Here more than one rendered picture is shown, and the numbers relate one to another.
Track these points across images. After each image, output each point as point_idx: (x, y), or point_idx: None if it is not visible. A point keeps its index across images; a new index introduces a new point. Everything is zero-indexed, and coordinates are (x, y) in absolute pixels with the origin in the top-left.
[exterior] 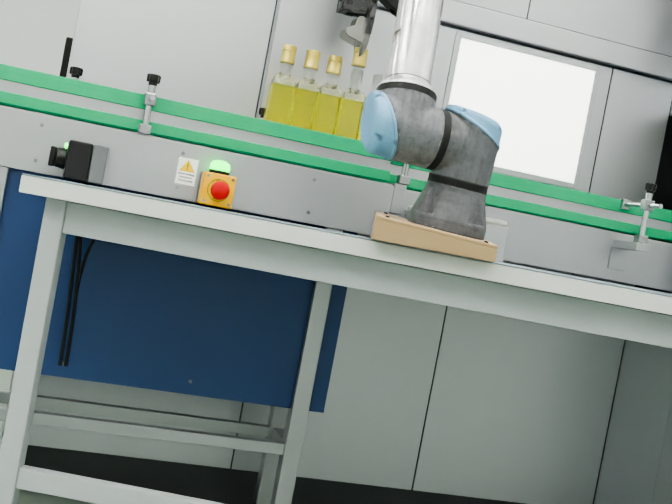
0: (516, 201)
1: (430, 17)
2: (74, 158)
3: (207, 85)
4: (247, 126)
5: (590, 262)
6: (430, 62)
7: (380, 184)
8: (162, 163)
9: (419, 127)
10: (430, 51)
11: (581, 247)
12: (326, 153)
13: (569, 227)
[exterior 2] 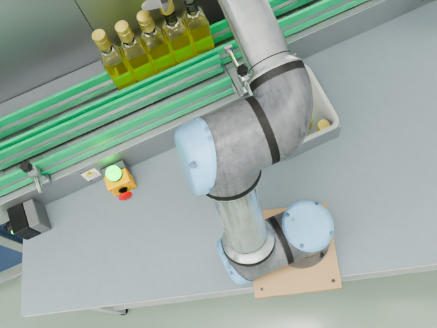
0: (340, 8)
1: (251, 223)
2: (24, 235)
3: (43, 41)
4: (112, 135)
5: (406, 6)
6: (262, 235)
7: (229, 103)
8: (72, 181)
9: (268, 272)
10: (259, 233)
11: (398, 4)
12: (179, 109)
13: (388, 0)
